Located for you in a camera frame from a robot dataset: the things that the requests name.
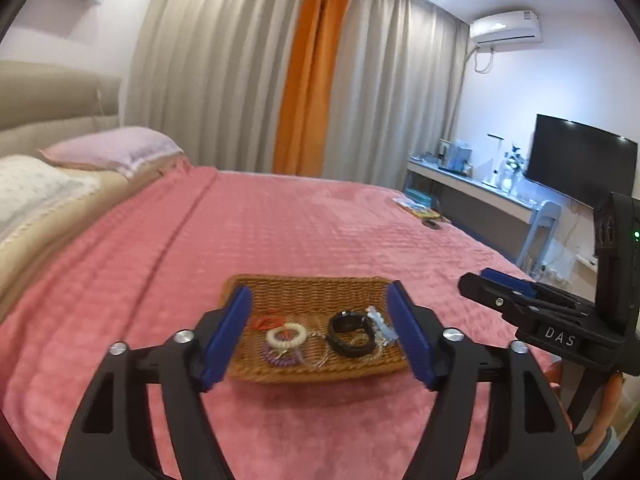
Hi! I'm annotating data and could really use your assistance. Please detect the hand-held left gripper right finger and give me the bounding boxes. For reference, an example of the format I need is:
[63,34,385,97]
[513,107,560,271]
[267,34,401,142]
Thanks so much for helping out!
[385,280,585,480]

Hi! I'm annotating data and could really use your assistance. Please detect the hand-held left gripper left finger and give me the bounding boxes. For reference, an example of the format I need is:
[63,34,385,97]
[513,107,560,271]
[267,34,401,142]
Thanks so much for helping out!
[56,285,254,480]

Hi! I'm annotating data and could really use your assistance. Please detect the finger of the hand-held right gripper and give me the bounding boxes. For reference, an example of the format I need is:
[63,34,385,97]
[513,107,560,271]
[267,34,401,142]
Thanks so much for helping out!
[479,267,597,311]
[458,272,543,330]

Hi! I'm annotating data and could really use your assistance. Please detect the clear crystal bracelet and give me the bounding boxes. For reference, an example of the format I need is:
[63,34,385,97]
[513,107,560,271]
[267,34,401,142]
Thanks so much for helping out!
[365,305,400,347]

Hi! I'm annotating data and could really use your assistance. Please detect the red string bracelet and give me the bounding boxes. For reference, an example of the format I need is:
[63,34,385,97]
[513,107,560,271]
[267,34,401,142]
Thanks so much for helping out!
[252,313,286,334]

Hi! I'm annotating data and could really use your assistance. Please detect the cream spiral hair tie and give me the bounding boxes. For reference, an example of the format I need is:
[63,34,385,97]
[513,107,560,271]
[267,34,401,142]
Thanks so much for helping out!
[264,323,307,352]

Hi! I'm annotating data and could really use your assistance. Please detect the purple spiral hair tie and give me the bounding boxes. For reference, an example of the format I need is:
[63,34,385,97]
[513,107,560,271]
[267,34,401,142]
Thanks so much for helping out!
[262,344,304,369]

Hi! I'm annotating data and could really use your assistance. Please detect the black wrist watch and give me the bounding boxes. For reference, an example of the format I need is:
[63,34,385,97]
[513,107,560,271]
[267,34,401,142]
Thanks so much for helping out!
[325,310,376,359]

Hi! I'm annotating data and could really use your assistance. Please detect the brown wicker basket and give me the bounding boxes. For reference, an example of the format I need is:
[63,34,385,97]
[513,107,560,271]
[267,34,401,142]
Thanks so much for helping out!
[219,273,412,385]

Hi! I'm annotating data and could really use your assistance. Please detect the person's right hand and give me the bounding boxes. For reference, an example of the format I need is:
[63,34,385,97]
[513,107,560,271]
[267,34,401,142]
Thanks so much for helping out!
[574,372,627,450]

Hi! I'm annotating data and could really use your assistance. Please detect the light blue chair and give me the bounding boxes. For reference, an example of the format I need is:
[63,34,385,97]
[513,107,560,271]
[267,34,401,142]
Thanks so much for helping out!
[517,199,562,277]

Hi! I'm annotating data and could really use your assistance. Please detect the white grey desk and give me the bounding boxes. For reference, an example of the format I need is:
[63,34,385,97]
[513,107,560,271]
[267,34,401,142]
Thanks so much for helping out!
[405,154,539,262]

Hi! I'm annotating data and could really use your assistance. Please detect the white vase with plant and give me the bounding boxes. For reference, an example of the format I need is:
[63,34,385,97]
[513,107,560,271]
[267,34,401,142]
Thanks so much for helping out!
[502,144,527,194]

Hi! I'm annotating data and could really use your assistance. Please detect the small clutter on bed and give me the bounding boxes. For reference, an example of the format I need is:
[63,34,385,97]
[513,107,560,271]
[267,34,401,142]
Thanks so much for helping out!
[392,194,444,232]

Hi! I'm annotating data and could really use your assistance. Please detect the pink fleece blanket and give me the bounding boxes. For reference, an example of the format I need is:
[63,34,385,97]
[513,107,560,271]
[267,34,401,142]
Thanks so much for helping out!
[0,165,557,480]

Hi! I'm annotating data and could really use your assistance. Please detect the white desk lamp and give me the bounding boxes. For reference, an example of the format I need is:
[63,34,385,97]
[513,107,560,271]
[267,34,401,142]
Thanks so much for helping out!
[487,133,504,189]

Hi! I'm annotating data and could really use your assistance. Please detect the black television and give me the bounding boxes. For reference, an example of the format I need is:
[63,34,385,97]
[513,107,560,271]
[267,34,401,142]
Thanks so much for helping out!
[527,113,639,210]

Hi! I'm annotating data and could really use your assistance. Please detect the beige quilt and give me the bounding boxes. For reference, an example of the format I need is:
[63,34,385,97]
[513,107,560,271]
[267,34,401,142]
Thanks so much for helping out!
[0,157,194,322]

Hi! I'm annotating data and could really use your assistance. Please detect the grey curtain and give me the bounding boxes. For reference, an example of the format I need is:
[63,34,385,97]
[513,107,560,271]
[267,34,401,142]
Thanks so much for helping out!
[321,0,472,194]
[122,0,314,177]

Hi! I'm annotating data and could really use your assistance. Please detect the lilac pillow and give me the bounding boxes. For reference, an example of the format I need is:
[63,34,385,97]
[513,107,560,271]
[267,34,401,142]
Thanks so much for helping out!
[38,126,186,179]

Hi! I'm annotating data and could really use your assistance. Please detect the white floral pillow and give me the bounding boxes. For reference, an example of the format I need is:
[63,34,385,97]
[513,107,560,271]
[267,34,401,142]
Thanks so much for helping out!
[0,154,102,247]

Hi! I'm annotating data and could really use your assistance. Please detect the white air conditioner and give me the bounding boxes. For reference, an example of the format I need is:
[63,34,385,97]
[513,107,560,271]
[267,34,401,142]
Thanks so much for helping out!
[468,8,544,46]

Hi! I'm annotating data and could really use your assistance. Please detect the orange curtain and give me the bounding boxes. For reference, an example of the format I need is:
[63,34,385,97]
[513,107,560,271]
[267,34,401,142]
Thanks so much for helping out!
[272,0,354,177]

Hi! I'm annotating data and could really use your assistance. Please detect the beige padded headboard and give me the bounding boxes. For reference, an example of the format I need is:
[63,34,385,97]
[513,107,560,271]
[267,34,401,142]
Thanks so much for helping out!
[0,59,124,162]

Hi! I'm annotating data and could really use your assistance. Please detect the picture frame and books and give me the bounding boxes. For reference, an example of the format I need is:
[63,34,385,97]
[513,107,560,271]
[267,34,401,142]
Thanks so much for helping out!
[437,138,474,177]

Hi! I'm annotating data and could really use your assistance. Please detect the white air conditioner hose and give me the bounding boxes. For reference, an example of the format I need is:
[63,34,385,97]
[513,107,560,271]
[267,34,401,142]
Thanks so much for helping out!
[472,44,496,74]

